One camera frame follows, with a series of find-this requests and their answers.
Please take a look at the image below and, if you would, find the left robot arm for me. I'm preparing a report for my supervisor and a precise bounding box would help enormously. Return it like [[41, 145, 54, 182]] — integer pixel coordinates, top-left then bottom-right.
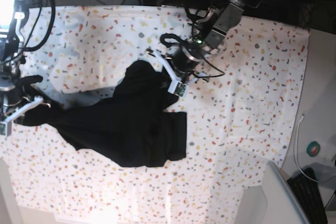
[[172, 0, 262, 74]]

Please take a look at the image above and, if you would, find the white usb cable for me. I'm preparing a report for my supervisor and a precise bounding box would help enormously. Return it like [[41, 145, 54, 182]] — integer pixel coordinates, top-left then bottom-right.
[[293, 113, 320, 183]]

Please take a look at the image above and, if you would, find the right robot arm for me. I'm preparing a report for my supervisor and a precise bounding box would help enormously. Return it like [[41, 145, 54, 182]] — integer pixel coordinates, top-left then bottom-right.
[[1, 0, 56, 117]]

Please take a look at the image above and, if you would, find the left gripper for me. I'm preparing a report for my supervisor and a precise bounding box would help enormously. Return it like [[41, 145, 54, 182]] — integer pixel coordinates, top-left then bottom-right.
[[172, 44, 204, 77]]

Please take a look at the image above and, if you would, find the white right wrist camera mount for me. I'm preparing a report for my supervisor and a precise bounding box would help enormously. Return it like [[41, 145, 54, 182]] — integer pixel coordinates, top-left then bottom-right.
[[1, 96, 44, 137]]

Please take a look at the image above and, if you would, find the grey plastic bin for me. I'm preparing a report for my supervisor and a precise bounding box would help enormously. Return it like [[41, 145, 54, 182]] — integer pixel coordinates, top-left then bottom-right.
[[234, 162, 309, 224]]

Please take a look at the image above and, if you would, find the black t-shirt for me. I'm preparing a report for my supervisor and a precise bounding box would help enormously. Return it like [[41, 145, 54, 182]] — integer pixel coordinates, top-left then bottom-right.
[[21, 60, 187, 167]]

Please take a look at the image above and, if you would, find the black keyboard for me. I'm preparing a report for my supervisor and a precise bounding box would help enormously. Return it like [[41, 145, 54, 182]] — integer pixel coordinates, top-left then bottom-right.
[[287, 174, 328, 224]]

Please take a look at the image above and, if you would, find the green tape roll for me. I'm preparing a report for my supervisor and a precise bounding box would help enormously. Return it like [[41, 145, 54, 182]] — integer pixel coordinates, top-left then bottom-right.
[[306, 141, 321, 157]]

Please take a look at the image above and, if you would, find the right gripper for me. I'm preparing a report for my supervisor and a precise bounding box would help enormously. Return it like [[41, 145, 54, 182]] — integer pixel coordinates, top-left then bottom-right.
[[1, 87, 28, 115]]

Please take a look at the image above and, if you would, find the terrazzo pattern tablecloth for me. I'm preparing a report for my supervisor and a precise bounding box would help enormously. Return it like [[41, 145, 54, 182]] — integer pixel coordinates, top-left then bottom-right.
[[0, 4, 311, 224]]

